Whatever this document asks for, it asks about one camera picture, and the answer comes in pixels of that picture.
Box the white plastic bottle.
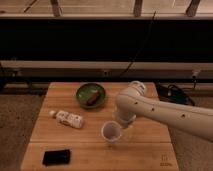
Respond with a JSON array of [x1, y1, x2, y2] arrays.
[[49, 110, 84, 129]]

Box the brown food piece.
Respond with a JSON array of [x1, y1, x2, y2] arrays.
[[86, 91, 100, 106]]

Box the green bowl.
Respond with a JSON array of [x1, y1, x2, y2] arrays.
[[75, 83, 106, 109]]

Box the black smartphone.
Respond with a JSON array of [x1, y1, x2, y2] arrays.
[[42, 149, 71, 166]]

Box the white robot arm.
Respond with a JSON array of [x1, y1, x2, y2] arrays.
[[115, 81, 213, 142]]

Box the black hanging cable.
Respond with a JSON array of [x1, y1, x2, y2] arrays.
[[118, 10, 158, 79]]

